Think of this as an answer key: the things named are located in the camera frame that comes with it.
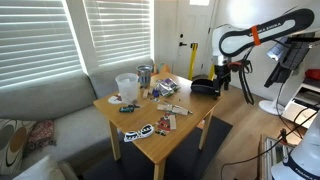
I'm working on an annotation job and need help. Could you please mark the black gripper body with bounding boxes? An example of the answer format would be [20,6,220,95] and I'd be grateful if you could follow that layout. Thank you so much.
[213,64,233,88]

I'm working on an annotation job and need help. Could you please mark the long wooden block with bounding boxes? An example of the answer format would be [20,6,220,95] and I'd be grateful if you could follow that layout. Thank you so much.
[171,105,190,117]
[156,103,174,113]
[168,114,177,131]

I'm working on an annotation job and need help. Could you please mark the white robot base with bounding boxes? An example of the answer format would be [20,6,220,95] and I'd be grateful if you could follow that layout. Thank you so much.
[270,111,320,180]

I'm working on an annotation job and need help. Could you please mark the clear plastic cup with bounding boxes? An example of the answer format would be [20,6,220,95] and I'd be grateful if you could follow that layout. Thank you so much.
[115,72,140,105]

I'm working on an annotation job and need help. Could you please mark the black bowl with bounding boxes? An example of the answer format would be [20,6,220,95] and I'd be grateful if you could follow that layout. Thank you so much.
[190,78,218,97]

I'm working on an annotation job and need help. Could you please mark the yellow pole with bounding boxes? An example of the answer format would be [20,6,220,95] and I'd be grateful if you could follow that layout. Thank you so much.
[187,42,199,81]

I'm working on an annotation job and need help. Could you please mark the white floor stand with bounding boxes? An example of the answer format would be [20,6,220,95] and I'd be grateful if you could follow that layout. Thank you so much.
[258,76,291,116]

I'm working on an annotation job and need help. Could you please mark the shiny snack bags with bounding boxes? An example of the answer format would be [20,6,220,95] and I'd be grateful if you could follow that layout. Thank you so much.
[156,77,181,98]

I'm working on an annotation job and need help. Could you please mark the white door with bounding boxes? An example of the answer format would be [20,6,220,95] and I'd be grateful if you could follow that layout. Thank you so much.
[173,0,219,80]

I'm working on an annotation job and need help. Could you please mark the orange object behind tumbler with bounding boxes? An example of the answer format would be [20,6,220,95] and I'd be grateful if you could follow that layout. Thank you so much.
[157,63,172,75]

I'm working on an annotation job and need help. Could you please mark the red colourful card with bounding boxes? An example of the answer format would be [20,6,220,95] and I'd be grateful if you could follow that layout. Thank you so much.
[155,112,172,137]

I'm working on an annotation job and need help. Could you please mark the black device on stand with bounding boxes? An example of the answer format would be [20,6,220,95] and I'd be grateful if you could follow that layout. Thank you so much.
[264,36,314,89]

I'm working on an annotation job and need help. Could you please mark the dark rug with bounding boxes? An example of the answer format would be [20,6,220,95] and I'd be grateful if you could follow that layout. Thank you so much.
[81,115,234,180]

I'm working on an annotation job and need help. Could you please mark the metal tumbler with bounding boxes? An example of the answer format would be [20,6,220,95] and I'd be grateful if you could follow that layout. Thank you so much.
[135,64,154,89]

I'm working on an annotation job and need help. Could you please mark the wooden square table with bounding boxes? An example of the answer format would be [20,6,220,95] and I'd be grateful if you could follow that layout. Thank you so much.
[92,71,224,180]

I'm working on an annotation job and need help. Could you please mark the white shelf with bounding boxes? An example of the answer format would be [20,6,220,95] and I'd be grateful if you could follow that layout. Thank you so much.
[282,77,320,129]

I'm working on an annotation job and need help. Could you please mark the red object on shelf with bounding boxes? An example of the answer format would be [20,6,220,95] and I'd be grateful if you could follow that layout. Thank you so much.
[304,68,320,81]

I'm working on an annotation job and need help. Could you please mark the teal toy car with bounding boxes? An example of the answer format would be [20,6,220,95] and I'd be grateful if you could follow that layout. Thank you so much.
[118,104,141,114]

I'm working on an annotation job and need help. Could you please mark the round white red sticker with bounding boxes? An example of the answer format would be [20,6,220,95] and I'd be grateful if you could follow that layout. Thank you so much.
[107,94,124,106]

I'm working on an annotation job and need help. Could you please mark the narrow white window blind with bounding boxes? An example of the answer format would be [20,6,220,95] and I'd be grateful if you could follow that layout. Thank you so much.
[82,0,153,67]

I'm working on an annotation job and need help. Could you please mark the grey fabric sofa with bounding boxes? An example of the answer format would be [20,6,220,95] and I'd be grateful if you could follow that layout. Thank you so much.
[0,56,155,178]

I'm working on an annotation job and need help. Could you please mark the red patterned pillow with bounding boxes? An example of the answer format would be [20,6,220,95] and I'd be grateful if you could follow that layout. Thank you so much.
[23,119,57,157]

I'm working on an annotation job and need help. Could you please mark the wide white window blind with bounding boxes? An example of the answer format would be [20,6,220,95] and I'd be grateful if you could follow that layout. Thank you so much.
[0,0,83,89]

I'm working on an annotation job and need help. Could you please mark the white pillow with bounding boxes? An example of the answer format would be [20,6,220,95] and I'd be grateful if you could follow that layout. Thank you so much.
[12,154,79,180]

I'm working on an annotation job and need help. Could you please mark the oval pattern pillow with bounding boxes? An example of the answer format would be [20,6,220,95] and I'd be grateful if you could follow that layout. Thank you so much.
[0,118,37,176]

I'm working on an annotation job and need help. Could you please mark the black cable bundle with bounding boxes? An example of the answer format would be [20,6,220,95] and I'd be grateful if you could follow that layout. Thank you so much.
[228,46,256,106]

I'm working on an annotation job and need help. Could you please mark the orange strap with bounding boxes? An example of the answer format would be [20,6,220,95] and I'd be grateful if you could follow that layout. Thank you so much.
[251,25,262,47]

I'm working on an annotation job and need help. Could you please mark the black floor cable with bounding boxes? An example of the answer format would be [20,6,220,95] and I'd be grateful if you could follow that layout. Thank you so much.
[219,109,319,180]

